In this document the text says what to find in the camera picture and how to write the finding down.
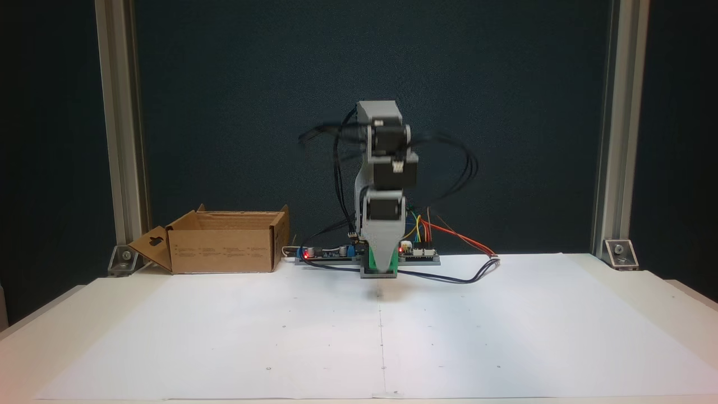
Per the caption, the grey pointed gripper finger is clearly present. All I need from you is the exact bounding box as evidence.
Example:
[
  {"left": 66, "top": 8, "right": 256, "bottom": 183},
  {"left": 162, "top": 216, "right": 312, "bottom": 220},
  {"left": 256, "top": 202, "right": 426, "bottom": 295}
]
[{"left": 362, "top": 222, "right": 404, "bottom": 274}]

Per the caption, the small control circuit board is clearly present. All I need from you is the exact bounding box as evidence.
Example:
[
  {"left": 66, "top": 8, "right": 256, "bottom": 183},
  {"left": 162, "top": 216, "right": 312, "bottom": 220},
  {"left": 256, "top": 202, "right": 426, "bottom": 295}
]
[{"left": 397, "top": 242, "right": 440, "bottom": 266}]

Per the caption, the blue circuit board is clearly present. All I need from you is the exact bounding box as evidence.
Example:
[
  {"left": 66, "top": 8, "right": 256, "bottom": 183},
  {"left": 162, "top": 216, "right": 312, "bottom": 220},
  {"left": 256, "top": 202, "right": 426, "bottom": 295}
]
[{"left": 295, "top": 244, "right": 362, "bottom": 265}]

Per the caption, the brown cardboard box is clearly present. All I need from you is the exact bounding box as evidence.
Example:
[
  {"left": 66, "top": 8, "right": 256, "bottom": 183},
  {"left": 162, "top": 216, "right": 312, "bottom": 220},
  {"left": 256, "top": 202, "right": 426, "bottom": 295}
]
[{"left": 128, "top": 204, "right": 291, "bottom": 276}]

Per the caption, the black servo cable loop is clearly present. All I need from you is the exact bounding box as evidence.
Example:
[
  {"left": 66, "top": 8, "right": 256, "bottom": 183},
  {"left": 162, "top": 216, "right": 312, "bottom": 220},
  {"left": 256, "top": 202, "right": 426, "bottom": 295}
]
[
  {"left": 299, "top": 109, "right": 371, "bottom": 236},
  {"left": 404, "top": 134, "right": 479, "bottom": 204}
]

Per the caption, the black cable with white connector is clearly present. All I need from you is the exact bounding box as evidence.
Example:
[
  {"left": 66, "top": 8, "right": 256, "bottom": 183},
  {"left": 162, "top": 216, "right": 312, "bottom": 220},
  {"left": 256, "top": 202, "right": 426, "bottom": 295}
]
[{"left": 303, "top": 255, "right": 501, "bottom": 284}]

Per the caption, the orange red wire pair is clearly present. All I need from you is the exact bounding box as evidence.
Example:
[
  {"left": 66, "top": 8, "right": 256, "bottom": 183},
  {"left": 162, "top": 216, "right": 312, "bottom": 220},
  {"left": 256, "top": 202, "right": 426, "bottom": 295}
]
[{"left": 418, "top": 218, "right": 498, "bottom": 259}]

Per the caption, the metal corner bracket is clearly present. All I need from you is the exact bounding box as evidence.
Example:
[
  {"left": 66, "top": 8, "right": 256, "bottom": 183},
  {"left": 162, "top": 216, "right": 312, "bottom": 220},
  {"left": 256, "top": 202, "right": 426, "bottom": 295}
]
[
  {"left": 107, "top": 244, "right": 141, "bottom": 278},
  {"left": 602, "top": 238, "right": 640, "bottom": 272}
]

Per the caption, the aluminium profile post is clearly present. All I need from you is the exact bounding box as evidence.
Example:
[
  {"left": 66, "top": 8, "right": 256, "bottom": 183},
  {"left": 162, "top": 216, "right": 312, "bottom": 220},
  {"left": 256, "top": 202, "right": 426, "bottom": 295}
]
[
  {"left": 590, "top": 0, "right": 651, "bottom": 260},
  {"left": 94, "top": 0, "right": 151, "bottom": 247}
]

